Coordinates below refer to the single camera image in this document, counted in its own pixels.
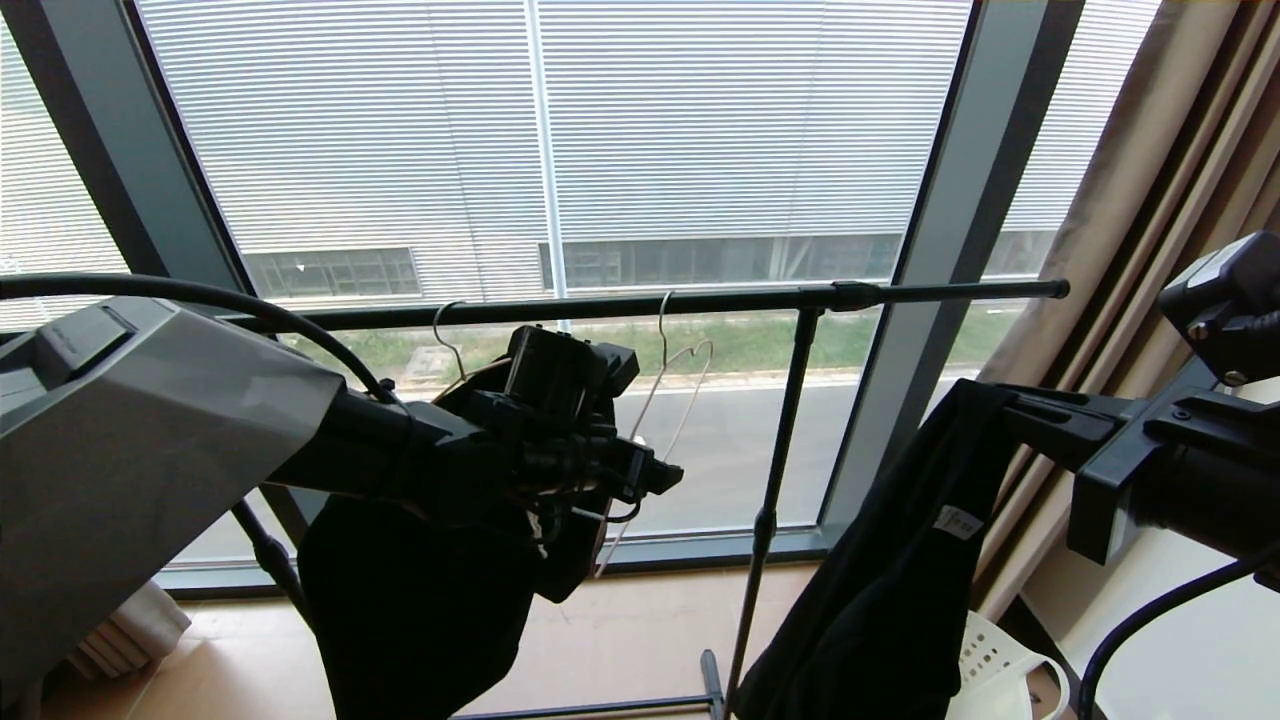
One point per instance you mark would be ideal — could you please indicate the black clothes rack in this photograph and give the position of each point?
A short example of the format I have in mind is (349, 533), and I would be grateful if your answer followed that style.
(900, 292)

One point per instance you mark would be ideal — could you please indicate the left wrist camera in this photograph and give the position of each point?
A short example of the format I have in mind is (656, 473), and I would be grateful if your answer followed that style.
(560, 370)

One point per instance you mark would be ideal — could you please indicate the white laundry basket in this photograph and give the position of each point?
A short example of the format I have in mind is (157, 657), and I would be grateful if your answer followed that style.
(1000, 665)

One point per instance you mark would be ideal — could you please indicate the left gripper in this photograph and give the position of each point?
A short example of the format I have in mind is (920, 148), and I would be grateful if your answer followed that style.
(590, 465)

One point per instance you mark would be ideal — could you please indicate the pink clothes hanger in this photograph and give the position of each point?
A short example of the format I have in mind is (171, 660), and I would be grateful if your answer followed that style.
(663, 325)
(441, 335)

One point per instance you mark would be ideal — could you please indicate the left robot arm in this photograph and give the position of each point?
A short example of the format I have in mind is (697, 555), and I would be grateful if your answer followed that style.
(150, 430)

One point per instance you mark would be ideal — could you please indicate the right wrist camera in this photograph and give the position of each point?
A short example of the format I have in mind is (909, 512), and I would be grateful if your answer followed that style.
(1220, 300)

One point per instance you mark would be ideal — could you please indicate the window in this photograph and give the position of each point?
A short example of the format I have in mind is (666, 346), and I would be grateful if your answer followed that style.
(700, 130)

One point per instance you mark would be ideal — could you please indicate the black shorts with white stripes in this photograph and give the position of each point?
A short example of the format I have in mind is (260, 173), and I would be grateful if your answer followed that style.
(420, 620)

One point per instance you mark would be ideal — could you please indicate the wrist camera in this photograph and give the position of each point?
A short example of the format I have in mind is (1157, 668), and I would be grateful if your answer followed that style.
(560, 370)
(1220, 300)

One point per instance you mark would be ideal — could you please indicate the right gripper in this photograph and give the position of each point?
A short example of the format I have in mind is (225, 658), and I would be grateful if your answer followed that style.
(1200, 490)

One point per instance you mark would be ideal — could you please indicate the black garment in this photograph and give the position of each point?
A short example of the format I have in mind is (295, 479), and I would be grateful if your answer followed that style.
(880, 600)

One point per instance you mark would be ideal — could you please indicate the brown curtain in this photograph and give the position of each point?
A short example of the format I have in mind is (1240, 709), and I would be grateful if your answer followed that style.
(1130, 150)
(130, 635)

